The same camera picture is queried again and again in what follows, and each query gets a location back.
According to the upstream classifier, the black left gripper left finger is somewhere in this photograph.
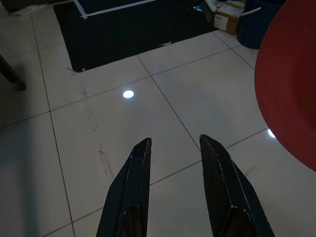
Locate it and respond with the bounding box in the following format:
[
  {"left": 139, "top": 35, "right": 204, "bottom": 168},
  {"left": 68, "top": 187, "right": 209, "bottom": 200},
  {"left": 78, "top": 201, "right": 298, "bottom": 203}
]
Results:
[{"left": 96, "top": 137, "right": 153, "bottom": 237}]

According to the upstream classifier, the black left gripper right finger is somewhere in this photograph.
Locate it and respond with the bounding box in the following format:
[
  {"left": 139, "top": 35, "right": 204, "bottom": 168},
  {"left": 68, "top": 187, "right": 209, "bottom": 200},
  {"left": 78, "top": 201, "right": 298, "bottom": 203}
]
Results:
[{"left": 199, "top": 134, "right": 276, "bottom": 237}]

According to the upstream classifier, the pink plate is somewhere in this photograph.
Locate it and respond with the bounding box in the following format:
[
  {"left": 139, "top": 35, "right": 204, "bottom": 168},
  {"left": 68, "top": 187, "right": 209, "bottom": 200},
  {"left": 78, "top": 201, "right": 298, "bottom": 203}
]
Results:
[{"left": 254, "top": 0, "right": 316, "bottom": 173}]

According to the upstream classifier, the black floor mat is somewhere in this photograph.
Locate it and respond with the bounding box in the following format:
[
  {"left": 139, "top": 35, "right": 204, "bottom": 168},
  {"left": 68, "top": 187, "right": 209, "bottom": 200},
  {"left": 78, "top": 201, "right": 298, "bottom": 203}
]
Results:
[{"left": 53, "top": 0, "right": 220, "bottom": 74}]

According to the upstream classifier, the dark furniture leg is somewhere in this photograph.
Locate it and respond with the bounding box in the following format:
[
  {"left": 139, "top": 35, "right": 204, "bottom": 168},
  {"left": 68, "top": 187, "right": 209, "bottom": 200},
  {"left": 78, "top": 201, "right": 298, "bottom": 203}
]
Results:
[{"left": 0, "top": 53, "right": 27, "bottom": 91}]

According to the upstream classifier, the blue plastic bin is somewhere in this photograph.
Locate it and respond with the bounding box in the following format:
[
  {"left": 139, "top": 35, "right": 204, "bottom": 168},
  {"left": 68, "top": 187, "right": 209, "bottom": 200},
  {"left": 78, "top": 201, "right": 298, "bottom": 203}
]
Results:
[{"left": 236, "top": 0, "right": 288, "bottom": 50}]

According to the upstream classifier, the labelled cardboard box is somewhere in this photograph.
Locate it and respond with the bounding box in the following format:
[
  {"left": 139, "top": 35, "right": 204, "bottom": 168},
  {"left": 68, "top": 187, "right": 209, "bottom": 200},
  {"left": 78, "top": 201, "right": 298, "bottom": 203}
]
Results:
[{"left": 212, "top": 0, "right": 242, "bottom": 32}]

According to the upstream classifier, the white floor tape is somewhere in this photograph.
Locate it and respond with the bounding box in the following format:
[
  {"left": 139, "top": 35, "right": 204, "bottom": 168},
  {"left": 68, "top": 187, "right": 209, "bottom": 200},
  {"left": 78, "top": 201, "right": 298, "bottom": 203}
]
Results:
[{"left": 73, "top": 0, "right": 158, "bottom": 20}]

